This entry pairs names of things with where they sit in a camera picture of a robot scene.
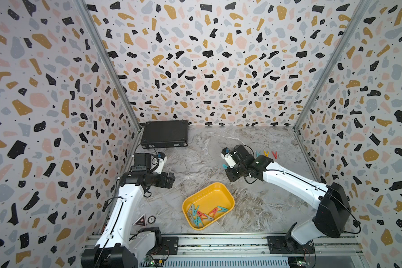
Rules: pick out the right aluminium corner post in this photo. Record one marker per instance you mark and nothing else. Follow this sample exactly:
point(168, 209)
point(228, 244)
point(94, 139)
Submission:
point(336, 55)

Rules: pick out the round black sticker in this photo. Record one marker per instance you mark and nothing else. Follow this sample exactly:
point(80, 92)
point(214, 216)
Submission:
point(151, 219)

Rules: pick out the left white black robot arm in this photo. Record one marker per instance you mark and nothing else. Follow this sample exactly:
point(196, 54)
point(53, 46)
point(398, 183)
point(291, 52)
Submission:
point(117, 248)

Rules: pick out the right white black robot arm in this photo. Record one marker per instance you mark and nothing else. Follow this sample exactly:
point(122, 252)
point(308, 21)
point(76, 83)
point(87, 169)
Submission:
point(329, 201)

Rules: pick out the triangular warning sticker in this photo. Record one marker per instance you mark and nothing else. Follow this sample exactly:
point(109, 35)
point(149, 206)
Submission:
point(141, 221)

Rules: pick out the aluminium corner post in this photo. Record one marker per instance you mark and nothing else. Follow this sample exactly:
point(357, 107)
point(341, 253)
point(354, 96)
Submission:
point(336, 55)
point(82, 8)

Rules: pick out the black flat case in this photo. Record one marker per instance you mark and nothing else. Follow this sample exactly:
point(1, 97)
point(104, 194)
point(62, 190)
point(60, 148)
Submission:
point(165, 134)

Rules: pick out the left aluminium corner post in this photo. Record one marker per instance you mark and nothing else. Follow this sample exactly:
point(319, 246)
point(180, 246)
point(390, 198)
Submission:
point(82, 8)

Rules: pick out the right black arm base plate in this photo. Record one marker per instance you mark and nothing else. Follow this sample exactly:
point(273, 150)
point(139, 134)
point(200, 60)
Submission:
point(288, 246)

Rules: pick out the red clothespin in box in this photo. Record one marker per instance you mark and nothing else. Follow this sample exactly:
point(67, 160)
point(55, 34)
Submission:
point(202, 216)

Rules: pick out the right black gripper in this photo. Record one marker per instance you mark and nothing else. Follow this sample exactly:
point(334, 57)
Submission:
point(230, 176)

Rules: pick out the red clothespin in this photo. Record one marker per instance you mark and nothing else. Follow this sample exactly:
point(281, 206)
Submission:
point(202, 216)
point(275, 154)

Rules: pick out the yellow plastic storage box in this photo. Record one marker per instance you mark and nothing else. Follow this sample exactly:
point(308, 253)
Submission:
point(207, 199)

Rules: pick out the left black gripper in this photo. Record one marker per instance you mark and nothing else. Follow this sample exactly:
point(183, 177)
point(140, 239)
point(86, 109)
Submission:
point(162, 182)

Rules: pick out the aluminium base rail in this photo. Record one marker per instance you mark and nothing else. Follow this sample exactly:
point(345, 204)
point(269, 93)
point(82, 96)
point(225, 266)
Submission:
point(250, 250)

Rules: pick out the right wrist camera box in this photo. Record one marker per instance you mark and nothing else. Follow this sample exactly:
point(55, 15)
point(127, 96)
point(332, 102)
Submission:
point(240, 154)

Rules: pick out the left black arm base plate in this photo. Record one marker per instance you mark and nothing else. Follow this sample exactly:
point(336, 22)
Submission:
point(167, 247)

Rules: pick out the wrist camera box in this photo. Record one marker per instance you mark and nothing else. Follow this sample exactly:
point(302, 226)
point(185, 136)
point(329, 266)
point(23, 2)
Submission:
point(240, 154)
point(159, 160)

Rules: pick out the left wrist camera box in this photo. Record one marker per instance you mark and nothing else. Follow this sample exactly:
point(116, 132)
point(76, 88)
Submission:
point(159, 160)

